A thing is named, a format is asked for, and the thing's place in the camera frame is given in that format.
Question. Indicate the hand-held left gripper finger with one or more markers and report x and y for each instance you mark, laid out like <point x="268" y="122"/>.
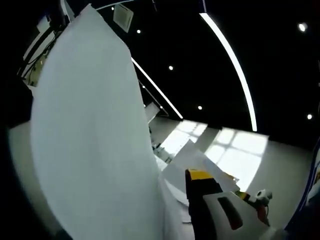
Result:
<point x="200" y="212"/>

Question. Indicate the person's right hand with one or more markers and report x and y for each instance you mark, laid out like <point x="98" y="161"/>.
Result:
<point x="263" y="213"/>

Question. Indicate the large window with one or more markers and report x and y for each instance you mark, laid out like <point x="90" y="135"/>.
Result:
<point x="237" y="160"/>

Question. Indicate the narrow window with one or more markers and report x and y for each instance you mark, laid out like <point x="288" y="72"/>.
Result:
<point x="180" y="140"/>

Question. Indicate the straight ceiling light strip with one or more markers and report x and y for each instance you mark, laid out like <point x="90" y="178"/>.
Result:
<point x="240" y="72"/>

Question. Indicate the curved ceiling light strip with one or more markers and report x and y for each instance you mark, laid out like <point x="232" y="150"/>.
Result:
<point x="157" y="88"/>

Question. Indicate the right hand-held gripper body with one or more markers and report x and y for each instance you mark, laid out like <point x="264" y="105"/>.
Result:
<point x="261" y="197"/>

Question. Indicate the ceiling air conditioner vent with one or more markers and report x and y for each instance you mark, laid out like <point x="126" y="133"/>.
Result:
<point x="122" y="16"/>

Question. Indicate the round ceiling spotlights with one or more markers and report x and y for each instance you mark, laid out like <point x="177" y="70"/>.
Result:
<point x="302" y="27"/>

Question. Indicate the white printing paper bundle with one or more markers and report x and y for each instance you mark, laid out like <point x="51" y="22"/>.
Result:
<point x="95" y="125"/>

